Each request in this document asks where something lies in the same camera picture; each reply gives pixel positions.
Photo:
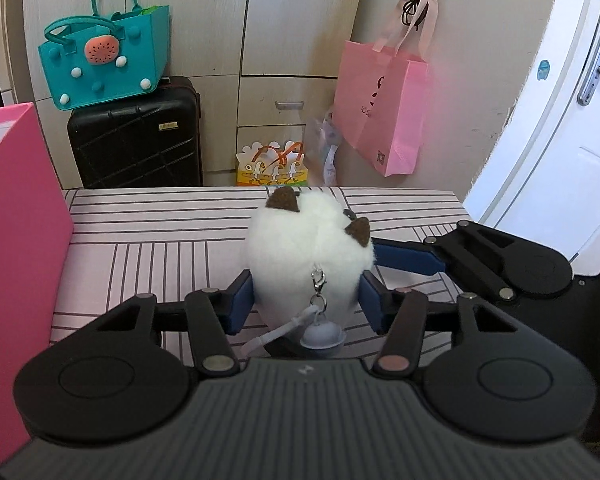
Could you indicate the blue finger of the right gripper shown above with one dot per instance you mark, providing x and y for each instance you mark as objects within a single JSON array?
[{"x": 411, "y": 257}]

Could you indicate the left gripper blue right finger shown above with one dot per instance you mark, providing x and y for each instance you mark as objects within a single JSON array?
[{"x": 376, "y": 302}]

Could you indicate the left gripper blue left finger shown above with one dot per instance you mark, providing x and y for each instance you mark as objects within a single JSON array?
[{"x": 239, "y": 302}]

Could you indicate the white round plush toy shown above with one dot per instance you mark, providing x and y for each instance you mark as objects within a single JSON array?
[{"x": 306, "y": 254}]

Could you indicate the yellow cartoon gift bag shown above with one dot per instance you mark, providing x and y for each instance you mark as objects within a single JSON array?
[{"x": 272, "y": 165}]

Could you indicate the white door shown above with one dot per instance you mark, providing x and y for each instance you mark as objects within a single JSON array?
[{"x": 542, "y": 180}]

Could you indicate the striped pink bed sheet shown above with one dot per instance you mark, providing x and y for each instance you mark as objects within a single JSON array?
[{"x": 171, "y": 242}]

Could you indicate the translucent plastic bag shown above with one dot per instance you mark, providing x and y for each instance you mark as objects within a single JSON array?
[{"x": 321, "y": 141}]

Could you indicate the pink paper shopping bag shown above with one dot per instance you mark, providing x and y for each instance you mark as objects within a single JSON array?
[{"x": 381, "y": 95}]

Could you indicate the black suitcase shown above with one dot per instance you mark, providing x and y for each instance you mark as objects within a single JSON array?
[{"x": 148, "y": 141}]

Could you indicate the pink storage box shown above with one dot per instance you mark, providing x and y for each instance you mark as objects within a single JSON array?
[{"x": 35, "y": 231}]

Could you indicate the white wardrobe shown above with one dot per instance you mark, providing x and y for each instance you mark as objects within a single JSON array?
[{"x": 264, "y": 68}]

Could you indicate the teal felt tote bag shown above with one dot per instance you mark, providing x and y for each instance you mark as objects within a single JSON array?
[{"x": 93, "y": 59}]

